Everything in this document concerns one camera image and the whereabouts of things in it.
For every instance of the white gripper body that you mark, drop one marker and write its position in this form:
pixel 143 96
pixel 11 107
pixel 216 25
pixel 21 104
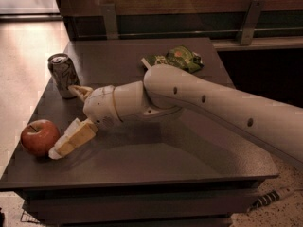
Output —
pixel 100 106

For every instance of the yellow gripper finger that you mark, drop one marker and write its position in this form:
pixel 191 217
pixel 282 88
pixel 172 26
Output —
pixel 81 92
pixel 77 134

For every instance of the red apple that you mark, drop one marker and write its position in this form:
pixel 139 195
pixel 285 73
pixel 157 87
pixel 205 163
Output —
pixel 39 136

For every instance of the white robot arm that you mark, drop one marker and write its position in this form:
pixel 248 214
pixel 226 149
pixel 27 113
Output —
pixel 166 90

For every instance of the silver soda can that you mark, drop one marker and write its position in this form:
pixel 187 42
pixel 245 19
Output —
pixel 63 72

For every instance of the green chip bag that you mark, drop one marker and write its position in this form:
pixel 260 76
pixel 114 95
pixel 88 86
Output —
pixel 180 57

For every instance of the dark drawer front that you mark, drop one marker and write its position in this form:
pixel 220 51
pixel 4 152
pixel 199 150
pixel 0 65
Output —
pixel 143 206

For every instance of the left metal bracket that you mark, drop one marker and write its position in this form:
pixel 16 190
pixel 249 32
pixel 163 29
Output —
pixel 110 21

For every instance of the metal bracket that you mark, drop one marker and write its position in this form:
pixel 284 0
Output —
pixel 246 33
pixel 110 21

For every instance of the right metal bracket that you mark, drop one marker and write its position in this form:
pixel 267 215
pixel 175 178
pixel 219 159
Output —
pixel 246 33

